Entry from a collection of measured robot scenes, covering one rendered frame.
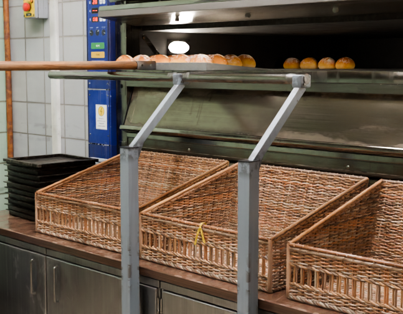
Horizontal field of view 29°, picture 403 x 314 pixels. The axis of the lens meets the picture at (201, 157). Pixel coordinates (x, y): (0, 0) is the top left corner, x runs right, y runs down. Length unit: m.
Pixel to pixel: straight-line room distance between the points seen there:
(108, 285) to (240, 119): 0.76
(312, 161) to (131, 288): 0.74
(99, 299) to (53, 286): 0.23
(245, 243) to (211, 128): 0.93
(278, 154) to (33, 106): 1.50
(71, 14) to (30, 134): 0.66
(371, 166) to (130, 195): 0.76
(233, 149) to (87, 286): 0.72
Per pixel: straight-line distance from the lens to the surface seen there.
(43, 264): 2.89
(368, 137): 2.49
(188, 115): 3.00
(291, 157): 2.69
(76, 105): 3.55
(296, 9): 2.56
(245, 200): 2.03
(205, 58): 2.77
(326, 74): 2.58
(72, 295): 2.78
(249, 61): 2.94
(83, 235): 2.76
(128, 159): 2.35
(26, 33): 3.87
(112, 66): 2.78
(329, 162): 2.60
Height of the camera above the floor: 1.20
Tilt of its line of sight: 7 degrees down
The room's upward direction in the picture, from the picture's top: straight up
